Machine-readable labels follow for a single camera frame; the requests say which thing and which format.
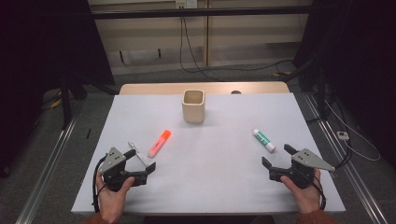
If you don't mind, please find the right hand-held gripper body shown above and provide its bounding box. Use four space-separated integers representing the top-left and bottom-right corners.
278 148 336 189

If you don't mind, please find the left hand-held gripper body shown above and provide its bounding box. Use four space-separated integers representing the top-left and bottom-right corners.
98 147 138 192

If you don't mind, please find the silver pen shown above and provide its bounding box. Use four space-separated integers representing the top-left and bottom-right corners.
127 141 149 167

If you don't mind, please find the green and white glue stick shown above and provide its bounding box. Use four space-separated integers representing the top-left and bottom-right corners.
251 128 277 154

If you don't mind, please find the orange highlighter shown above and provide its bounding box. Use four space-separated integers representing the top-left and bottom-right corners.
147 129 173 159

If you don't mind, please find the beige square cup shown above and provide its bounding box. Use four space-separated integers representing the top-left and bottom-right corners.
181 89 205 124

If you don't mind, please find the person's right hand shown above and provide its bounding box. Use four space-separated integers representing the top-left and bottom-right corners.
279 169 321 214

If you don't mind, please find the person's left hand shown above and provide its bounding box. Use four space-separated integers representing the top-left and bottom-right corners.
95 171 135 220

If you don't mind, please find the white table mat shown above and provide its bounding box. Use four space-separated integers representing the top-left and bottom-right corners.
70 92 347 217

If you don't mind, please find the black metal stand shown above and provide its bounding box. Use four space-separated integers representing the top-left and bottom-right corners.
289 59 331 120
59 71 120 130

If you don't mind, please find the black curtain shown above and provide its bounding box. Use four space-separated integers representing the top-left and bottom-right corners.
292 0 396 160
0 0 116 178

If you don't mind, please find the black horizontal bar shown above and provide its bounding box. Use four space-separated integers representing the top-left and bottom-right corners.
90 6 312 21

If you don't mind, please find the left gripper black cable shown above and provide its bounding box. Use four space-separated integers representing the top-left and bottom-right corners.
92 155 108 214

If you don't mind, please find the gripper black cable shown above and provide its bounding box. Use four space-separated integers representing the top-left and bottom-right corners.
312 175 327 211
92 155 108 214

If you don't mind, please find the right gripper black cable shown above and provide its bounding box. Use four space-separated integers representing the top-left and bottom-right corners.
312 175 327 211

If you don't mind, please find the black floor cable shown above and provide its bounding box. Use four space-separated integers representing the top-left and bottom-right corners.
330 102 353 173

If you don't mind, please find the metal floor rail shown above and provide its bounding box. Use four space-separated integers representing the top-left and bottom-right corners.
303 92 389 224
15 115 78 224

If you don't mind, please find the white floor cable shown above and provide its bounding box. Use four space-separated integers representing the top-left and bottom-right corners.
325 99 381 162

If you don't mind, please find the black wall cable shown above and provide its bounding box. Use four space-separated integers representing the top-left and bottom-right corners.
178 16 295 74
182 17 224 83

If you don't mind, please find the white wall socket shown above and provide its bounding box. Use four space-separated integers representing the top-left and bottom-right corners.
175 0 199 9

